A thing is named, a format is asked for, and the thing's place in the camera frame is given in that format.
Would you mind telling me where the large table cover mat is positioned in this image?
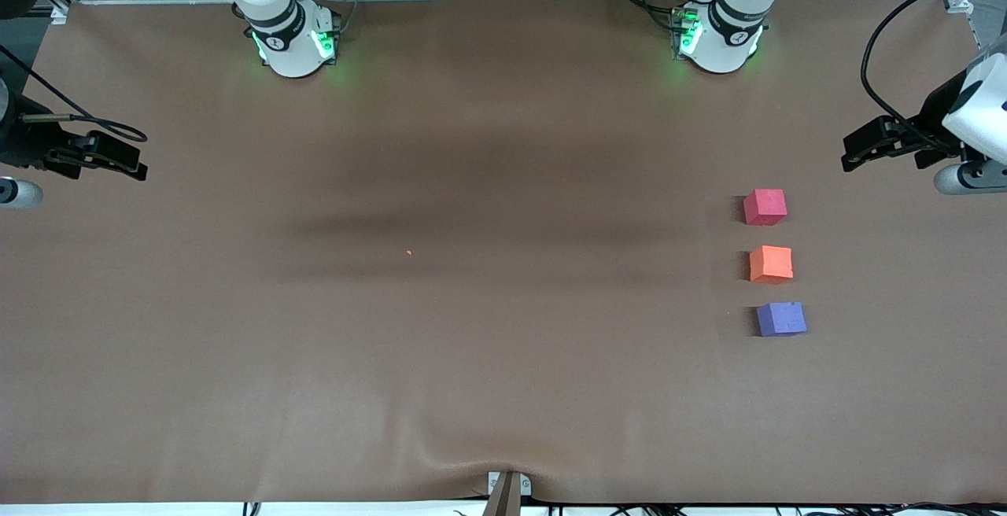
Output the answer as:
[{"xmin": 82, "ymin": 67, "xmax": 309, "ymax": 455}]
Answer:
[{"xmin": 0, "ymin": 0, "xmax": 1007, "ymax": 505}]

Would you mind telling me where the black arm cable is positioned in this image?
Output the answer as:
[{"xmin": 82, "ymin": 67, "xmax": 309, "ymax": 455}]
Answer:
[
  {"xmin": 861, "ymin": 0, "xmax": 1007, "ymax": 151},
  {"xmin": 0, "ymin": 44, "xmax": 149, "ymax": 143}
]

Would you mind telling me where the orange foam cube block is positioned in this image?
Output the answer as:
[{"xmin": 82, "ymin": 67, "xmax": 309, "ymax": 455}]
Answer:
[{"xmin": 748, "ymin": 245, "xmax": 795, "ymax": 285}]

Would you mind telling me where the purple foam cube block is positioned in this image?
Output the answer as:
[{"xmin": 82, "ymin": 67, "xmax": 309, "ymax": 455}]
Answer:
[{"xmin": 756, "ymin": 301, "xmax": 808, "ymax": 337}]

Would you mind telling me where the green lit controller board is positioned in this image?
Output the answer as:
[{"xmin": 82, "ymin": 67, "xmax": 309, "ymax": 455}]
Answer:
[
  {"xmin": 313, "ymin": 9, "xmax": 341, "ymax": 62},
  {"xmin": 670, "ymin": 6, "xmax": 703, "ymax": 61}
]

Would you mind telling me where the red foam cube block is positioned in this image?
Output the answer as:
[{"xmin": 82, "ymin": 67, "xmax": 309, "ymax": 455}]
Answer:
[{"xmin": 743, "ymin": 189, "xmax": 788, "ymax": 227}]

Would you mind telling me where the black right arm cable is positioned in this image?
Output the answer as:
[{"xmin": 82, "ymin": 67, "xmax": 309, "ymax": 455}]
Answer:
[{"xmin": 0, "ymin": 44, "xmax": 149, "ymax": 143}]

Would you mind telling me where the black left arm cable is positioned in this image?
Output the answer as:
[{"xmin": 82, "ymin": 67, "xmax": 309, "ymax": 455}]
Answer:
[{"xmin": 861, "ymin": 0, "xmax": 1007, "ymax": 151}]

